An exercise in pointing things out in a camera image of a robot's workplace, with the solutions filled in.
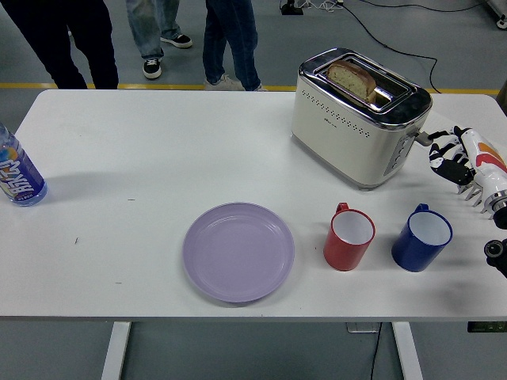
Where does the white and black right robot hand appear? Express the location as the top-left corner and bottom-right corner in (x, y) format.
(427, 125), (507, 195)

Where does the grey toaster lever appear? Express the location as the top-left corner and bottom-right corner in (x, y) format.
(411, 128), (435, 146)

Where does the brown-crusted bread slice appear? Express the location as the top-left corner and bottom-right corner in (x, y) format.
(326, 59), (377, 103)

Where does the purple plate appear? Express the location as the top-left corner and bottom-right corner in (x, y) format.
(181, 202), (296, 304)

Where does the metal toast rack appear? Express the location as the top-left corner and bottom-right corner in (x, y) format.
(455, 184), (496, 217)

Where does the blue enamel mug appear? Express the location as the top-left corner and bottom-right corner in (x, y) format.
(391, 203), (453, 273)

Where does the cream and chrome toaster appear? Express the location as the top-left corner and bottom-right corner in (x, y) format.
(290, 47), (436, 192)

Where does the black table control panel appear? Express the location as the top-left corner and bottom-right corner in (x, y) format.
(467, 321), (507, 333)

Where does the red enamel mug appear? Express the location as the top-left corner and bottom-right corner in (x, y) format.
(322, 202), (376, 272)

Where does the grey under-table control box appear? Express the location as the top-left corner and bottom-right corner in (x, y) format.
(346, 322), (382, 333)

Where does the white table leg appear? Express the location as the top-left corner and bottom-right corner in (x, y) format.
(391, 321), (424, 380)
(101, 321), (132, 380)

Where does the black stand base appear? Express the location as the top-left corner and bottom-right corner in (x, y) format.
(279, 0), (304, 16)

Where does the person in light jeans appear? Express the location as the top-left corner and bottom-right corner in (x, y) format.
(125, 0), (194, 80)

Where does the person in dark trousers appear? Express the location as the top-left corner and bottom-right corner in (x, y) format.
(2, 0), (120, 90)

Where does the blue-labelled water bottle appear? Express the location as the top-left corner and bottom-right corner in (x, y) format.
(0, 121), (49, 208)

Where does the black floor cable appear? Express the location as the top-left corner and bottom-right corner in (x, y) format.
(342, 6), (443, 95)

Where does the white equipment frame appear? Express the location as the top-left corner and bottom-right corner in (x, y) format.
(486, 0), (507, 29)

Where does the black under-table cable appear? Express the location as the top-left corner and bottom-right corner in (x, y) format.
(368, 331), (382, 380)

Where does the white cable bundle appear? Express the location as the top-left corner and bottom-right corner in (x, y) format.
(303, 0), (345, 12)

